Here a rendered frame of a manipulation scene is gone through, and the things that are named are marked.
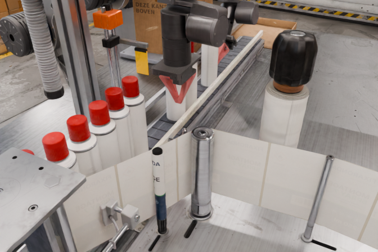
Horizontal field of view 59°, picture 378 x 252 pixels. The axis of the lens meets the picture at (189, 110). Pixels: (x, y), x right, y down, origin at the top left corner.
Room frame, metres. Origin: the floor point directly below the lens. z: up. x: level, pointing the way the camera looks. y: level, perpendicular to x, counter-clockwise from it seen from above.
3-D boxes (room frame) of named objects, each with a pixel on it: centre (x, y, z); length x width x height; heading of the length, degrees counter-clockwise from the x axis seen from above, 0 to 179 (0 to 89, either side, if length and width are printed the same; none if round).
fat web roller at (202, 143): (0.43, -0.02, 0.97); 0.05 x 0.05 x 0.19
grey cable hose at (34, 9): (0.54, 0.25, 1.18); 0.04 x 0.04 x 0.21
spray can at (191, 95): (0.81, 0.00, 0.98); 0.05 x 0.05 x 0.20
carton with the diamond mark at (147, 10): (1.40, 0.06, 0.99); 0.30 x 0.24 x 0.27; 162
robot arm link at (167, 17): (0.62, 0.02, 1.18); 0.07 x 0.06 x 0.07; 57
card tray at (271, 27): (1.54, -0.35, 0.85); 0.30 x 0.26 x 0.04; 154
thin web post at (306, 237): (0.37, -0.21, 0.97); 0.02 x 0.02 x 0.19
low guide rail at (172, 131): (0.89, -0.07, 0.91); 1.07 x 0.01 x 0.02; 154
